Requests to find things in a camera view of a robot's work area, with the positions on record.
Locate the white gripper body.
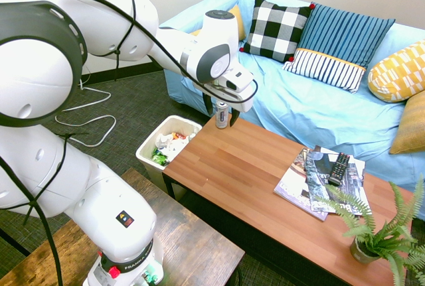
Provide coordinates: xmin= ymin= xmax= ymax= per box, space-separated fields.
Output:
xmin=200 ymin=79 xmax=257 ymax=113

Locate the silver drink can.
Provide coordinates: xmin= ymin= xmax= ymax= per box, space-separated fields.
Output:
xmin=215 ymin=100 xmax=230 ymax=130

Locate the green drink can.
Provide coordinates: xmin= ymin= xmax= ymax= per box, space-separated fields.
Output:
xmin=151 ymin=147 xmax=169 ymax=168

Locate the white trash bin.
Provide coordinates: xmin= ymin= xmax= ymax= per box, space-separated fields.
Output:
xmin=135 ymin=115 xmax=204 ymax=201

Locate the crumpled white tissue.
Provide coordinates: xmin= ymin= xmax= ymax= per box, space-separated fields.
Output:
xmin=155 ymin=132 xmax=191 ymax=163

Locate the sofa with light blue cover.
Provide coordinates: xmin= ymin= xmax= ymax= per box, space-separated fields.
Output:
xmin=159 ymin=0 xmax=425 ymax=221

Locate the plain yellow pillow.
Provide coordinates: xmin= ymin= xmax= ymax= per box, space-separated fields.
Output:
xmin=189 ymin=3 xmax=247 ymax=42

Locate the black white checkered pillow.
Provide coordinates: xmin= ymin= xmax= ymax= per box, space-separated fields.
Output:
xmin=238 ymin=0 xmax=316 ymax=64

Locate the stack of magazines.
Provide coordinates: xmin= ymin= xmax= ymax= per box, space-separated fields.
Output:
xmin=273 ymin=147 xmax=330 ymax=222

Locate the magazine with dark cover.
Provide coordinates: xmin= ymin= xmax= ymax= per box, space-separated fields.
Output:
xmin=305 ymin=150 xmax=373 ymax=217

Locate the black remote control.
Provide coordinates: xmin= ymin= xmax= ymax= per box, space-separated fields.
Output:
xmin=328 ymin=152 xmax=351 ymax=186

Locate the blue striped pillow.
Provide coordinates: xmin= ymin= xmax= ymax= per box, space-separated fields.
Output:
xmin=282 ymin=2 xmax=397 ymax=95

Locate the rustic wooden robot table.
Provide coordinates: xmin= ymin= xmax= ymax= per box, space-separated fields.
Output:
xmin=0 ymin=166 xmax=246 ymax=286

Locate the magazine with grey cover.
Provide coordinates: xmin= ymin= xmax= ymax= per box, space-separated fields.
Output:
xmin=313 ymin=145 xmax=367 ymax=182

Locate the yellow white patterned pillow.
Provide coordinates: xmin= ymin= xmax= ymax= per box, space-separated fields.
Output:
xmin=367 ymin=39 xmax=425 ymax=104

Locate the mustard textured pillow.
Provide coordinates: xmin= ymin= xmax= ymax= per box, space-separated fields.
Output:
xmin=388 ymin=90 xmax=425 ymax=155

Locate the potted green fern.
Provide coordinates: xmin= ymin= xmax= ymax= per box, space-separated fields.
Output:
xmin=314 ymin=173 xmax=425 ymax=286

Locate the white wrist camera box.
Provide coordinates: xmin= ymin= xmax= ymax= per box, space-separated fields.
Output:
xmin=220 ymin=68 xmax=255 ymax=92

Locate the wooden coffee table black frame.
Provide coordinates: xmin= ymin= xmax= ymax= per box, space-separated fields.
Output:
xmin=161 ymin=113 xmax=420 ymax=286

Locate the white floor cable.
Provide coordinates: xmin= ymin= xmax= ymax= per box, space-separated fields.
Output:
xmin=54 ymin=78 xmax=118 ymax=149

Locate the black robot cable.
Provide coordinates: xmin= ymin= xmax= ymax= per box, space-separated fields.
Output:
xmin=0 ymin=0 xmax=260 ymax=286

